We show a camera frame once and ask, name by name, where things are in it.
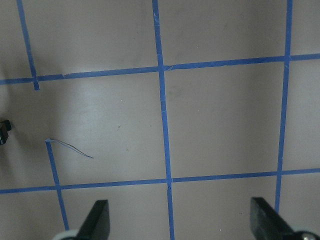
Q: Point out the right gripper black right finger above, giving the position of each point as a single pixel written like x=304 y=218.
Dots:
x=267 y=224

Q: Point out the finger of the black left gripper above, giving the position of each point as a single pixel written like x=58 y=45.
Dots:
x=5 y=127

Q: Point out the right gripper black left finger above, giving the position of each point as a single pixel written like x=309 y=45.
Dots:
x=97 y=223

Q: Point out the loose blue tape thread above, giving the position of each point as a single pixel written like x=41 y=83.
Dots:
x=69 y=146

